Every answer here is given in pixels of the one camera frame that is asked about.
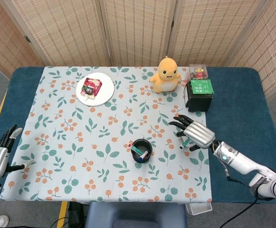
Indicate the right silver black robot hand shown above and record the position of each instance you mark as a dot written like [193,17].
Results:
[199,134]

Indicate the black-capped green marker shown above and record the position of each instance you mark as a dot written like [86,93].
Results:
[185,143]

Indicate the blue-capped white marker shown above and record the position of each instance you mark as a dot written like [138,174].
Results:
[144,154]

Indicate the black pen cup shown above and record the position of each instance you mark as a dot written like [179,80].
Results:
[142,160]

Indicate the red-capped green marker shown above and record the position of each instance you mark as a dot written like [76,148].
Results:
[136,149]

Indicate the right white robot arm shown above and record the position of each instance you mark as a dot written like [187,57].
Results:
[247,166]

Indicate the black cardboard box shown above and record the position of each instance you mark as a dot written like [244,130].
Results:
[198,103]

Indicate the green paper packet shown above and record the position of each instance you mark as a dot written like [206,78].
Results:
[201,87]

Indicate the orange plush dinosaur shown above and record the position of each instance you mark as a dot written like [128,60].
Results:
[166,80]

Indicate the clear plastic box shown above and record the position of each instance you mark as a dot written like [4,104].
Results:
[198,71]

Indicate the white plastic bin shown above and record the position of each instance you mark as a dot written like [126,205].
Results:
[198,209]

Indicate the black device under table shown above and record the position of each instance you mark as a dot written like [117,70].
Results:
[77,211]

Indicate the floral leaf berry tablecloth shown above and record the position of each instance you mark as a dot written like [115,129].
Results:
[92,171]

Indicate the white paper plate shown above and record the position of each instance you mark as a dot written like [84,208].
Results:
[107,88]

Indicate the blue padded seat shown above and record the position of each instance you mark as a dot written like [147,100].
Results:
[135,216]

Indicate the red snack packet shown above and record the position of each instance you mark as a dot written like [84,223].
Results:
[91,88]

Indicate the bamboo folding screen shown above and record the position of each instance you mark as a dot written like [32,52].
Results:
[137,31]

